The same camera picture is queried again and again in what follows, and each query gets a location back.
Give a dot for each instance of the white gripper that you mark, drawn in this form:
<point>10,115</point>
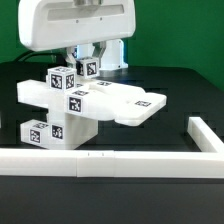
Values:
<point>53,24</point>

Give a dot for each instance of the white tagged cube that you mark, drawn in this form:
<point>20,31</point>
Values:
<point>87,67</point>
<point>61,78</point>

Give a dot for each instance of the white chair back frame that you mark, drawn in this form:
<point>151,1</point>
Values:
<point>97,99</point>

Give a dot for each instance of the white chair seat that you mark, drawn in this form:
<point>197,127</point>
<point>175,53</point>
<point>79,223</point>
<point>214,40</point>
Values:
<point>68,132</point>

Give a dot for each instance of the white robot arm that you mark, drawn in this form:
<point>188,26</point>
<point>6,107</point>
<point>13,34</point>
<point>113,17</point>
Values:
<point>113,56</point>

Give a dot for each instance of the white U-shaped obstacle fence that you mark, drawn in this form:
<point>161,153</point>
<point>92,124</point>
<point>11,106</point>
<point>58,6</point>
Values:
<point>207,162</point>

